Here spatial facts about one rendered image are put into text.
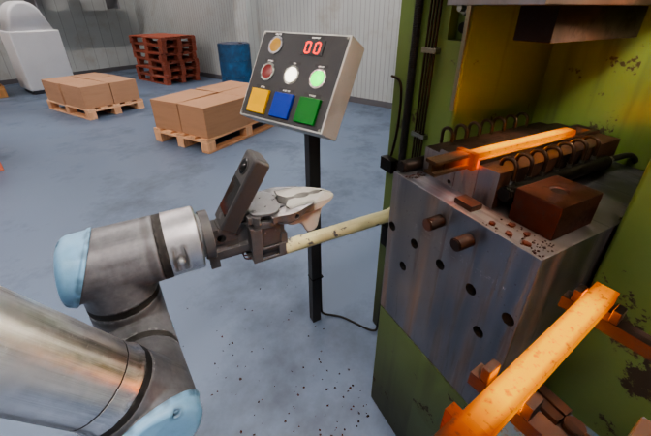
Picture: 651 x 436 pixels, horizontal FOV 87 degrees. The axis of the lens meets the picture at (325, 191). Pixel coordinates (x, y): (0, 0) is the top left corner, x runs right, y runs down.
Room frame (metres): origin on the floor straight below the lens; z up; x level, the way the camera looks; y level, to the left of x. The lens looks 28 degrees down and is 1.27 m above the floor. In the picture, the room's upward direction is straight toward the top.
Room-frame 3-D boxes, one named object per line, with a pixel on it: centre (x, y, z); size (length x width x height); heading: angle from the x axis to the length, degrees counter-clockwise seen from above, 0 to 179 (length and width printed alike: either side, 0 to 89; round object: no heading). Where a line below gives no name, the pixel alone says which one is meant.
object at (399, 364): (0.73, -0.50, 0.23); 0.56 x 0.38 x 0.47; 118
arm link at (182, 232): (0.39, 0.20, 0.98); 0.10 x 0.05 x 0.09; 28
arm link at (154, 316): (0.34, 0.27, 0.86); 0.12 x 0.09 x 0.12; 35
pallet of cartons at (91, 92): (4.86, 3.23, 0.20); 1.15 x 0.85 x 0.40; 52
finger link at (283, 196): (0.50, 0.04, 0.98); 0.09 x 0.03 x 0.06; 118
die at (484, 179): (0.77, -0.47, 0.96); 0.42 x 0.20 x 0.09; 118
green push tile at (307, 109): (0.97, 0.05, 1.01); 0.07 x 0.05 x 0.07; 53
